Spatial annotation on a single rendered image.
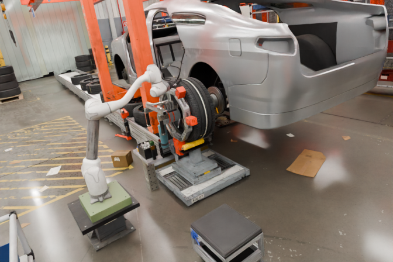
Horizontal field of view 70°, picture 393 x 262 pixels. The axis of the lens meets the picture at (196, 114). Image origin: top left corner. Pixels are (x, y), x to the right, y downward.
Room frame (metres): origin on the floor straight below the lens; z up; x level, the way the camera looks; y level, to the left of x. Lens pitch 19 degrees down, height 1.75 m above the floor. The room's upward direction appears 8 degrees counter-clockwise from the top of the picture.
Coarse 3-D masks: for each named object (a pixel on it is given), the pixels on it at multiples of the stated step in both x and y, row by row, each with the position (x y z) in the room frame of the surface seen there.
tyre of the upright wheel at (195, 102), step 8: (184, 80) 2.81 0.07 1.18; (192, 80) 2.79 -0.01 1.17; (192, 88) 2.66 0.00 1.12; (200, 88) 2.68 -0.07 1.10; (192, 96) 2.58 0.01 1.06; (208, 96) 2.64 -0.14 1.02; (192, 104) 2.54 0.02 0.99; (200, 104) 2.56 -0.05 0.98; (208, 104) 2.60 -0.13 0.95; (192, 112) 2.54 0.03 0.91; (200, 112) 2.54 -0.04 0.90; (208, 112) 2.58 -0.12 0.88; (200, 120) 2.52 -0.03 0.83; (208, 120) 2.58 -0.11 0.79; (192, 128) 2.58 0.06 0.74; (200, 128) 2.53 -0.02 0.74; (208, 128) 2.60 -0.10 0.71; (192, 136) 2.60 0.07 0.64; (200, 136) 2.61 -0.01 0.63
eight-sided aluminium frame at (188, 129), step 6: (174, 90) 2.68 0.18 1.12; (162, 96) 2.89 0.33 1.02; (174, 96) 2.64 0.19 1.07; (180, 102) 2.56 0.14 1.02; (186, 108) 2.53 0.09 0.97; (186, 114) 2.52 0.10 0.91; (168, 126) 2.88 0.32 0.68; (186, 126) 2.51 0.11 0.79; (174, 132) 2.83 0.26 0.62; (186, 132) 2.52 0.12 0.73; (180, 138) 2.65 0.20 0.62; (186, 138) 2.63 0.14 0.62
